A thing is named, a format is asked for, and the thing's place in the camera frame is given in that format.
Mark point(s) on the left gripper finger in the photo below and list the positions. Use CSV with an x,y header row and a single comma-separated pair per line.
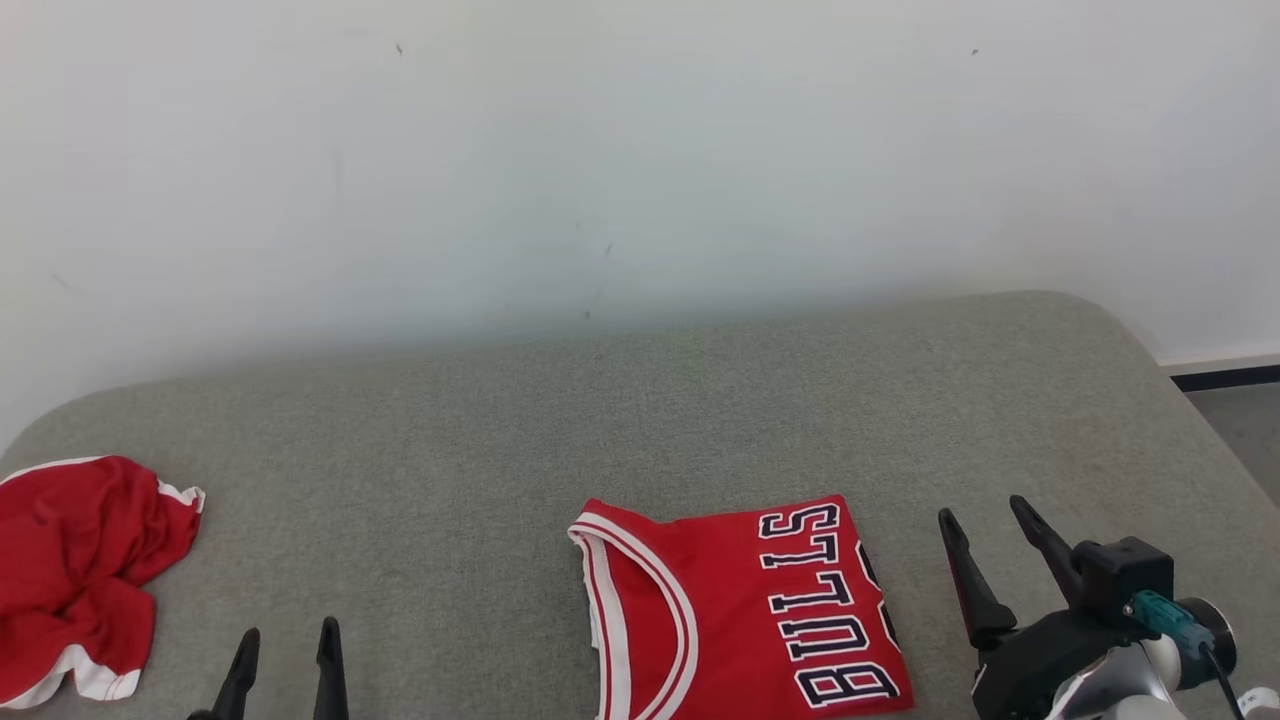
x,y
330,670
240,680

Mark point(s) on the red basketball shorts number 23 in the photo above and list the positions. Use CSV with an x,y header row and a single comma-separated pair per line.
x,y
70,560

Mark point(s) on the red Bulls basketball jersey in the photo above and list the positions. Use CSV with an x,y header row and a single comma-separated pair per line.
x,y
730,600

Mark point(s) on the grey fabric sofa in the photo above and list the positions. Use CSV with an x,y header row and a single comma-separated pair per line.
x,y
500,450

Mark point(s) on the black baseboard strip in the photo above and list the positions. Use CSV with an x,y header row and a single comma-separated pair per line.
x,y
1225,377

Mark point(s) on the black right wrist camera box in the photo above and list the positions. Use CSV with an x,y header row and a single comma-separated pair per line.
x,y
1125,580

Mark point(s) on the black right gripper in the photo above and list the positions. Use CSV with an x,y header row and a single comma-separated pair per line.
x,y
1040,660

